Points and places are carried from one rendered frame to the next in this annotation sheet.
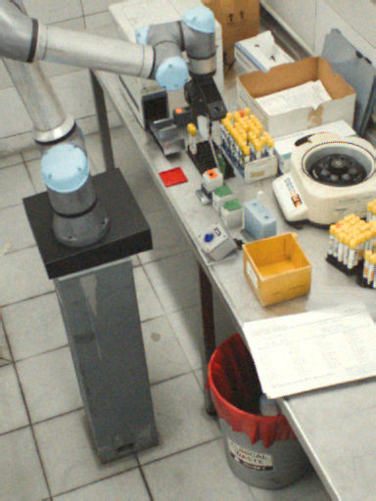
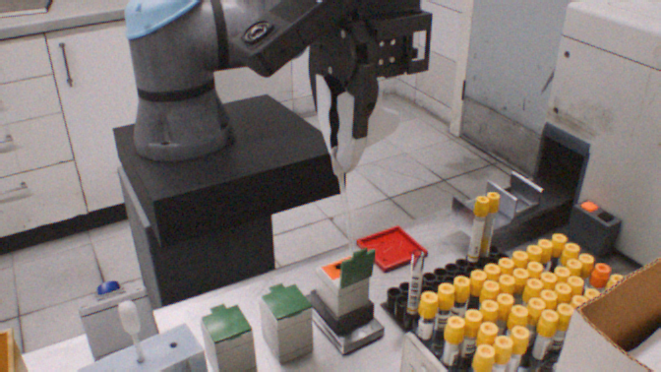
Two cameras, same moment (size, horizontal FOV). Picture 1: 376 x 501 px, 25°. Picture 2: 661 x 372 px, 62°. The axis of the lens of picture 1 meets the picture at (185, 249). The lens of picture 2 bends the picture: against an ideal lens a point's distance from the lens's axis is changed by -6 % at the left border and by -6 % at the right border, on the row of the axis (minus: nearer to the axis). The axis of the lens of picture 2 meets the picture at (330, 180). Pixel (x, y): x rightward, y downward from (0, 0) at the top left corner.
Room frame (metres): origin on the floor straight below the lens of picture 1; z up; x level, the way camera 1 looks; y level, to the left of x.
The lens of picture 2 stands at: (1.72, -0.55, 1.35)
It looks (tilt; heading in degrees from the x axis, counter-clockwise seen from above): 31 degrees down; 77
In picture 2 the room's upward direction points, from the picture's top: straight up
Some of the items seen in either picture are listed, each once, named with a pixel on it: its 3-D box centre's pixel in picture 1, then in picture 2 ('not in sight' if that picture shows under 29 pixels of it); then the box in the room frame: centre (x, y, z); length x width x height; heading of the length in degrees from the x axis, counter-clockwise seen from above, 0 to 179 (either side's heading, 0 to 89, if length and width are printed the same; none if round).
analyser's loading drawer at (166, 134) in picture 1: (163, 126); (523, 196); (2.12, 0.04, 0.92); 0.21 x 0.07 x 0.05; 17
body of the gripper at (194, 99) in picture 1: (202, 86); (367, 8); (1.86, -0.08, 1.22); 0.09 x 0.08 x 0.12; 19
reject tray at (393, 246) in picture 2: (172, 176); (391, 248); (1.93, 0.02, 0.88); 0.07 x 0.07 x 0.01; 17
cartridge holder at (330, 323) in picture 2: (212, 190); (341, 309); (1.83, -0.09, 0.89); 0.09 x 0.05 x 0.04; 109
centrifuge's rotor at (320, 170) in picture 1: (337, 172); not in sight; (1.78, -0.43, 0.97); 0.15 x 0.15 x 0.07
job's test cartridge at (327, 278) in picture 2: (212, 182); (341, 290); (1.83, -0.09, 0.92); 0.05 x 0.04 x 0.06; 109
